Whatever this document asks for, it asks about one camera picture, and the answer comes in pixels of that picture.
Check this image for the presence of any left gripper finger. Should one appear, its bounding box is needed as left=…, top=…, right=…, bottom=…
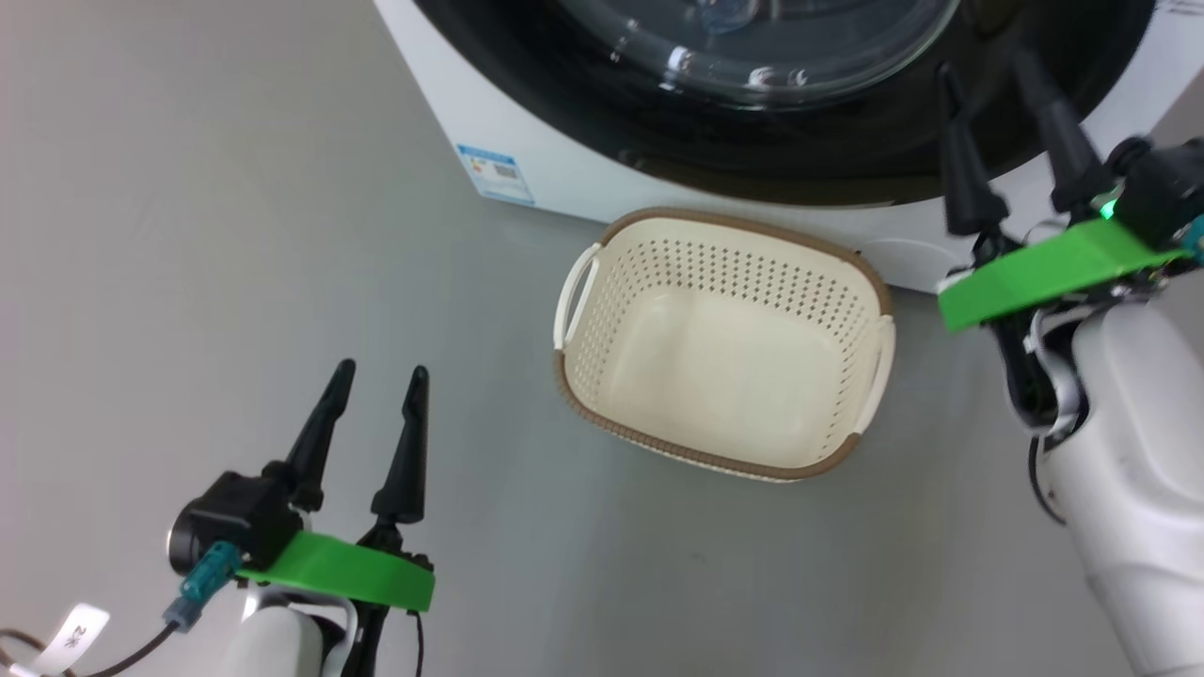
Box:
left=371, top=367, right=432, bottom=527
left=280, top=359, right=357, bottom=514

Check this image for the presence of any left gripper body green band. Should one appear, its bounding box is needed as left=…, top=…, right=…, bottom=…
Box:
left=235, top=522, right=436, bottom=677

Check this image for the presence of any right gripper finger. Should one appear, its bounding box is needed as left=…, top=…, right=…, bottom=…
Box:
left=1011, top=49, right=1117, bottom=215
left=936, top=64, right=1010, bottom=237

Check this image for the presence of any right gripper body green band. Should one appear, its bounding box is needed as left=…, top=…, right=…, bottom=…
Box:
left=938, top=218, right=1189, bottom=434

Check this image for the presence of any washing machine door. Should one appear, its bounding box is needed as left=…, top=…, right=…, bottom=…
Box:
left=412, top=0, right=1160, bottom=209

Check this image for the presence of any white front-load washing machine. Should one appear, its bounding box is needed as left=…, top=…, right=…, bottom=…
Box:
left=372, top=0, right=1204, bottom=295

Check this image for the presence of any cream perforated laundry basket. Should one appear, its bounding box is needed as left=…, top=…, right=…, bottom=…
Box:
left=552, top=207, right=897, bottom=484

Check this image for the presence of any blue energy label sticker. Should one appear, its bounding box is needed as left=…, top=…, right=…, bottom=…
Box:
left=455, top=143, right=537, bottom=209

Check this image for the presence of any white paper cable tag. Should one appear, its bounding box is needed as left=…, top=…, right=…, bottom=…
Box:
left=33, top=604, right=112, bottom=677

